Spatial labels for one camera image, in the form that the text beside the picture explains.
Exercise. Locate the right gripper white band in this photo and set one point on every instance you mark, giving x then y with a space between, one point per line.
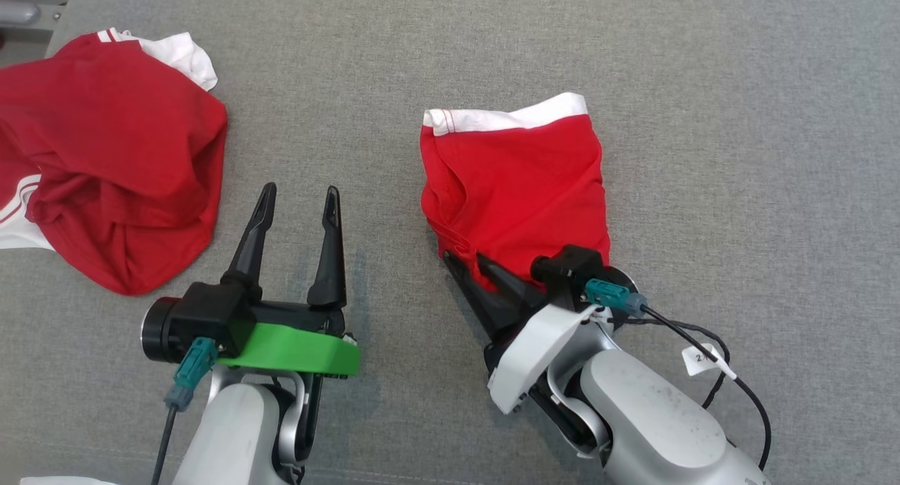
538 351

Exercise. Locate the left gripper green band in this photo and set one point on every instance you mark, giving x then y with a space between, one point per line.
295 348

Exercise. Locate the red shorts with white waistband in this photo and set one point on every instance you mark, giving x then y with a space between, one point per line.
513 190

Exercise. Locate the red shirt with white sleeves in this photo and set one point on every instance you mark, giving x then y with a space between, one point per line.
112 154

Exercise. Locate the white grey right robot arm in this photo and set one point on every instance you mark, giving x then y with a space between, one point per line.
654 415

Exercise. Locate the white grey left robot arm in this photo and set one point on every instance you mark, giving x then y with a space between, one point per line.
232 436

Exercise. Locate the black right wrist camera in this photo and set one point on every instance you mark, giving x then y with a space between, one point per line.
569 270

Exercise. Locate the teal right camera connector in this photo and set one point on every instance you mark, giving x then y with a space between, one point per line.
612 294

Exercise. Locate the teal camera connector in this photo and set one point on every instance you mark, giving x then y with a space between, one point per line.
612 294
191 369

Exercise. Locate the teal left camera connector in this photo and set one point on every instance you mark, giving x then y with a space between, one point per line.
191 369

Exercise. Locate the grey metal frame bracket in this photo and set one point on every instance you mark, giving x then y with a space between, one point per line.
28 14

